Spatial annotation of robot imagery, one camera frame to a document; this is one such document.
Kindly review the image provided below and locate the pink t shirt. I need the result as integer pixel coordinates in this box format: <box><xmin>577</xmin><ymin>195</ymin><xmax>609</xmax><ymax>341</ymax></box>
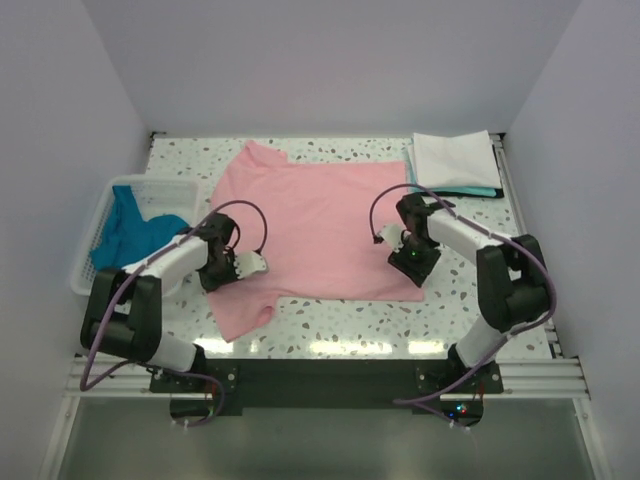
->
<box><xmin>207</xmin><ymin>141</ymin><xmax>424</xmax><ymax>342</ymax></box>

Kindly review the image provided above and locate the white plastic basket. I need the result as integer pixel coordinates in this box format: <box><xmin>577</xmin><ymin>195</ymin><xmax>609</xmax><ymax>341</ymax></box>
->
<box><xmin>70</xmin><ymin>175</ymin><xmax>203</xmax><ymax>296</ymax></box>

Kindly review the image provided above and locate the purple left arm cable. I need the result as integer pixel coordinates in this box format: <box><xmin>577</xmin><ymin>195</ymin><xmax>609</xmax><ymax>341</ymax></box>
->
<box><xmin>79</xmin><ymin>199</ymin><xmax>269</xmax><ymax>427</ymax></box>

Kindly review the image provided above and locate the folded white t shirt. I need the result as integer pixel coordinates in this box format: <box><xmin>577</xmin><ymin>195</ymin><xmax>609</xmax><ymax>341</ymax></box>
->
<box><xmin>408</xmin><ymin>130</ymin><xmax>502</xmax><ymax>190</ymax></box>

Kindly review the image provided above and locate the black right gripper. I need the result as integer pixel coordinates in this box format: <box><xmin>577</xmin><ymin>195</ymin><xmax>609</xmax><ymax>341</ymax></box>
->
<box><xmin>388</xmin><ymin>235</ymin><xmax>441</xmax><ymax>288</ymax></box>

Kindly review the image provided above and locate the blue t shirt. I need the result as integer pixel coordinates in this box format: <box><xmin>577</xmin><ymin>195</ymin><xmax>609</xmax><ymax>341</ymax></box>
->
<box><xmin>90</xmin><ymin>185</ymin><xmax>189</xmax><ymax>271</ymax></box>

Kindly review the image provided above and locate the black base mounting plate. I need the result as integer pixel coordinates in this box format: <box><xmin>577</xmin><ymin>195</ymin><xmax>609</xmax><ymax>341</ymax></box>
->
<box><xmin>149</xmin><ymin>357</ymin><xmax>505</xmax><ymax>426</ymax></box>

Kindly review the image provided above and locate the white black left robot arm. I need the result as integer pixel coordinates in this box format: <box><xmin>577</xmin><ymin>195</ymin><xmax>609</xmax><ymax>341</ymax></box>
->
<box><xmin>79</xmin><ymin>212</ymin><xmax>242</xmax><ymax>392</ymax></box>

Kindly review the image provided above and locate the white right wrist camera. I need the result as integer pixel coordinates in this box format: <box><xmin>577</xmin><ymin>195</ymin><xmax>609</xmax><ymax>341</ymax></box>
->
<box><xmin>375</xmin><ymin>224</ymin><xmax>404</xmax><ymax>252</ymax></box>

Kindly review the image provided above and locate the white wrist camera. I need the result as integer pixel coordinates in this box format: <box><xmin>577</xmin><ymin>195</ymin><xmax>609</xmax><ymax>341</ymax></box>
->
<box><xmin>375</xmin><ymin>224</ymin><xmax>404</xmax><ymax>252</ymax></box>
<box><xmin>233</xmin><ymin>251</ymin><xmax>269</xmax><ymax>280</ymax></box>

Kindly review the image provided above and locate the aluminium frame rail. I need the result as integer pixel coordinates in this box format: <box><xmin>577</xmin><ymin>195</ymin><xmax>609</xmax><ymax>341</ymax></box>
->
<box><xmin>63</xmin><ymin>353</ymin><xmax>592</xmax><ymax>400</ymax></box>

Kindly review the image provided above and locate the folded teal t shirt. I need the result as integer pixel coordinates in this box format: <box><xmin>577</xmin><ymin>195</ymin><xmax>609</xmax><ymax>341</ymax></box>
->
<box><xmin>405</xmin><ymin>147</ymin><xmax>503</xmax><ymax>198</ymax></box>

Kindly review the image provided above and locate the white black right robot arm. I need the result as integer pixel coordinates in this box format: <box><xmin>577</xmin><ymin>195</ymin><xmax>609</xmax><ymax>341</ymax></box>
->
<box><xmin>379</xmin><ymin>193</ymin><xmax>555</xmax><ymax>393</ymax></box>

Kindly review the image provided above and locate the folded black t shirt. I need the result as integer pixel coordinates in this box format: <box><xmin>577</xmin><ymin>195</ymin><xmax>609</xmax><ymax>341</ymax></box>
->
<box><xmin>433</xmin><ymin>145</ymin><xmax>504</xmax><ymax>198</ymax></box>

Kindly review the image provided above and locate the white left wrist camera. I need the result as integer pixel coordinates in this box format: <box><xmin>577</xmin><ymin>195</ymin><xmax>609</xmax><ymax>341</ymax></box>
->
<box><xmin>233</xmin><ymin>251</ymin><xmax>269</xmax><ymax>280</ymax></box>

